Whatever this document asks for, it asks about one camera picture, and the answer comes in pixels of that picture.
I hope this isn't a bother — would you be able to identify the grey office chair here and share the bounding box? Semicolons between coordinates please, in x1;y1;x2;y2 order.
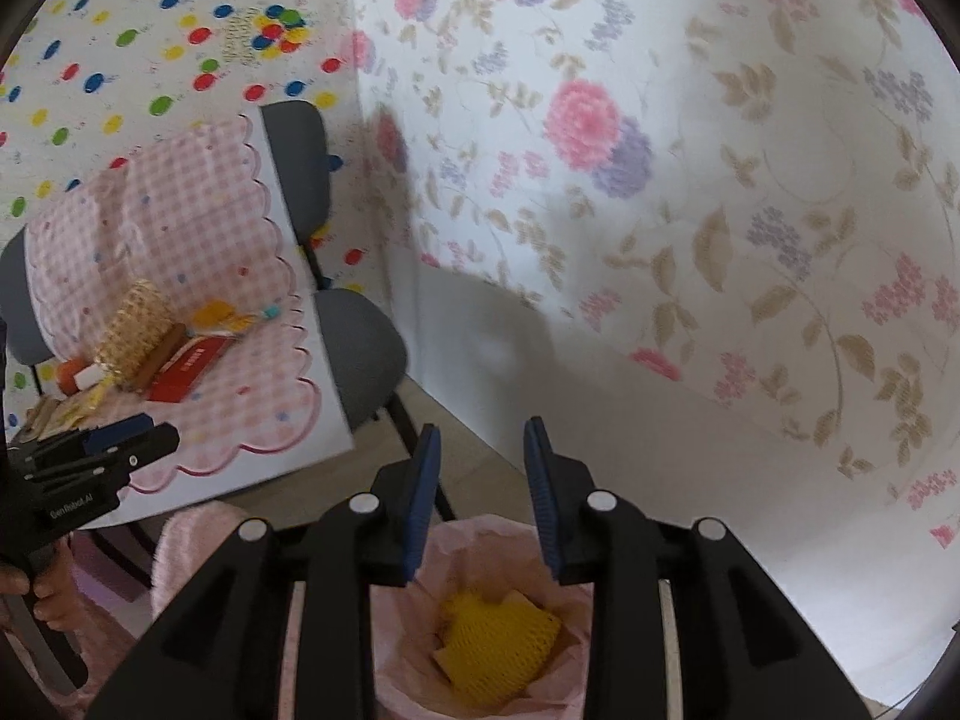
0;99;459;527

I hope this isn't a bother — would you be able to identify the red box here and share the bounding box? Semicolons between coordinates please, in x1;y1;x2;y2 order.
148;335;231;403

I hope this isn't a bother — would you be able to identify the white foam block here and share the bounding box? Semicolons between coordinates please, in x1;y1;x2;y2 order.
73;364;107;392

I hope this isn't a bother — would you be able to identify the pink fuzzy sleeve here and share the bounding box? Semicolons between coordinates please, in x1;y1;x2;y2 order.
0;500;249;720

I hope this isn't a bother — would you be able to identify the left hand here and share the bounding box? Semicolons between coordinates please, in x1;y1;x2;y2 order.
2;539;83;632

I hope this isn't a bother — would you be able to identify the pink checkered cloth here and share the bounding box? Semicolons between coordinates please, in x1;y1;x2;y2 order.
2;109;353;528

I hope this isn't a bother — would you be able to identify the pink lined trash bin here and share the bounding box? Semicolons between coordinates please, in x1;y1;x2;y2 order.
371;515;592;718

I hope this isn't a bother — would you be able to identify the yellow foam fruit net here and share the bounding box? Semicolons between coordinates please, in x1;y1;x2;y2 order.
433;590;563;709

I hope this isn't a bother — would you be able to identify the brown leather knife sheath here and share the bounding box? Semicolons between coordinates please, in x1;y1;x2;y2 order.
132;323;187;394

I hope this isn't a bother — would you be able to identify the woven bamboo basket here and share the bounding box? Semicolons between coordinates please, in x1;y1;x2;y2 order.
94;280;176;390

